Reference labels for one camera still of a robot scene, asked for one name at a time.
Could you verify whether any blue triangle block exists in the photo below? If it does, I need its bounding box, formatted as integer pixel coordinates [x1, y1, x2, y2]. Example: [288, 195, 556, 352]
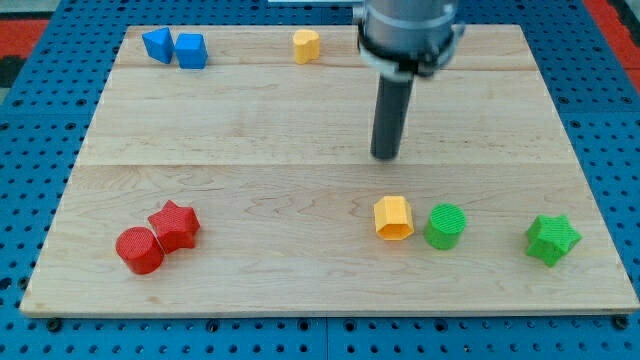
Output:
[142, 27, 174, 64]

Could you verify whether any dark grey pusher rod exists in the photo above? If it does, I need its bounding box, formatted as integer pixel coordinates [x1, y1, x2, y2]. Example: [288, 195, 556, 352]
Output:
[370, 76, 413, 161]

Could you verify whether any blue cube block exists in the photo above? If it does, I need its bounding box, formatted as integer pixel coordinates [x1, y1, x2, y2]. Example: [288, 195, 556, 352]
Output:
[174, 33, 208, 69]

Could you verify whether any yellow hexagon block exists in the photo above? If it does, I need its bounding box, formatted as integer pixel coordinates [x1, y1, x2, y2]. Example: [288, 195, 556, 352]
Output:
[373, 196, 414, 241]

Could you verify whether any red cylinder block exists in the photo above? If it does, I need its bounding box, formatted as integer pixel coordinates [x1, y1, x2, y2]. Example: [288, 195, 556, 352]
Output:
[115, 227, 164, 275]

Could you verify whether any green star block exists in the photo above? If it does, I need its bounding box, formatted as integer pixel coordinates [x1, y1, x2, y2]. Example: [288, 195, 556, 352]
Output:
[525, 215, 582, 267]

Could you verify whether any yellow heart block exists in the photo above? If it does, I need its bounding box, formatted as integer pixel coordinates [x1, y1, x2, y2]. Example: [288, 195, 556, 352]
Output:
[292, 29, 320, 65]

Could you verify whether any wooden board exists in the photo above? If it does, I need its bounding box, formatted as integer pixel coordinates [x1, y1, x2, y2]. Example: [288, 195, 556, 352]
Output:
[20, 25, 639, 318]

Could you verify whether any green cylinder block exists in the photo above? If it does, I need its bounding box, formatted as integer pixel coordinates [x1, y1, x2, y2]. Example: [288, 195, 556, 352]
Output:
[423, 203, 466, 250]

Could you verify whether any red star block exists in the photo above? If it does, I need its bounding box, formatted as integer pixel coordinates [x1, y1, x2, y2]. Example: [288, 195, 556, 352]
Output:
[148, 200, 200, 254]

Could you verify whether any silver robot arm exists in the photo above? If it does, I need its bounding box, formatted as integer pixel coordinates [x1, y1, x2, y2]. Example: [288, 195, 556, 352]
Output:
[353, 0, 465, 82]

